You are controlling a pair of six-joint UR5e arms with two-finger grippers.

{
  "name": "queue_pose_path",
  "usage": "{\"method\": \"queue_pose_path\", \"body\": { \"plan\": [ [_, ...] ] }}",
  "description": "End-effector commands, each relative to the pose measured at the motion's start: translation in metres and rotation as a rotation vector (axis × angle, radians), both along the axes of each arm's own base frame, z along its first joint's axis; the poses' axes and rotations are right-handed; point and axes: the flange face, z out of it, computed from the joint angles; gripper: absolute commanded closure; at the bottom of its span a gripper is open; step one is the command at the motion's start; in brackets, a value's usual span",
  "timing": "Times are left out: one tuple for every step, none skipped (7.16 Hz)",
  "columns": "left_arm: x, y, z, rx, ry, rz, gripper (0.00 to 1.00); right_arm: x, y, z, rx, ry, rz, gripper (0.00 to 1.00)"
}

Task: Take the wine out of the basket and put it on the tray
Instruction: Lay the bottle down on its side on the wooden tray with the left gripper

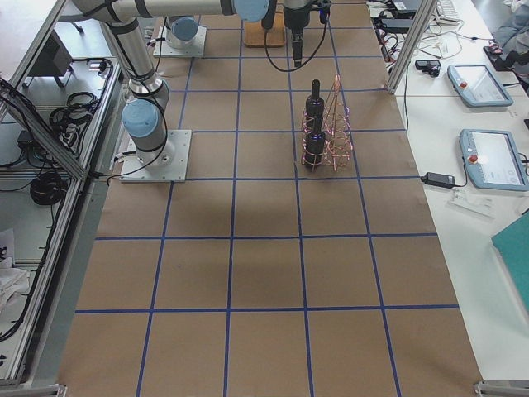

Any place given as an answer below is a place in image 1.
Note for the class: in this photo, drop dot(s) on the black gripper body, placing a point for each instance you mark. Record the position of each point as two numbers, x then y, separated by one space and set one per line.
295 18

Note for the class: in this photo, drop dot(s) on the dark wine bottle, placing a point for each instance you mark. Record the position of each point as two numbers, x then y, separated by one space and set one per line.
267 21
314 105
314 143

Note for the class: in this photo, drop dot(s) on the wooden tray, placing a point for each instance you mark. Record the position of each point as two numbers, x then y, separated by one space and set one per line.
255 36

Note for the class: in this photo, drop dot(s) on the far teach pendant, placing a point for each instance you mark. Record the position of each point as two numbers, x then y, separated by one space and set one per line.
478 86

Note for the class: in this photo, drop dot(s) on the teach pendant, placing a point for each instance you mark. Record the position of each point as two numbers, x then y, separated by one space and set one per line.
491 160
478 86

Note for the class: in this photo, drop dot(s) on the black power adapter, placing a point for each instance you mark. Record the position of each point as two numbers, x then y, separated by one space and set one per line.
438 180

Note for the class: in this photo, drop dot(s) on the near teach pendant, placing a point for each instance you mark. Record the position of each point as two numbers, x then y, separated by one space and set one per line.
491 160

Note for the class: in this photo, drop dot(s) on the teal board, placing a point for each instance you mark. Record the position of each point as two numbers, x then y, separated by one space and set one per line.
512 244

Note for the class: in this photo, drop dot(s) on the copper wire bottle basket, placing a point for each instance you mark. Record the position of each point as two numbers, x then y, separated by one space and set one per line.
336 125

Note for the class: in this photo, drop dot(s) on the aluminium frame post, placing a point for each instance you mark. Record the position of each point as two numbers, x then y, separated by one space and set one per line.
413 36

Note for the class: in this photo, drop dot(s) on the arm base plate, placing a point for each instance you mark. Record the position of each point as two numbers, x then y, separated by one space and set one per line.
169 46
167 165

